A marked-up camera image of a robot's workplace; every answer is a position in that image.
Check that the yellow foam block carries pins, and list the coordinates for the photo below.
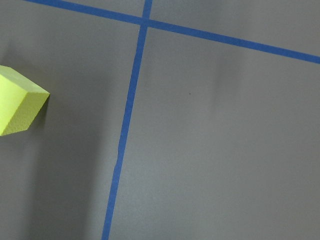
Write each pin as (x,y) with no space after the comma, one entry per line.
(20,101)

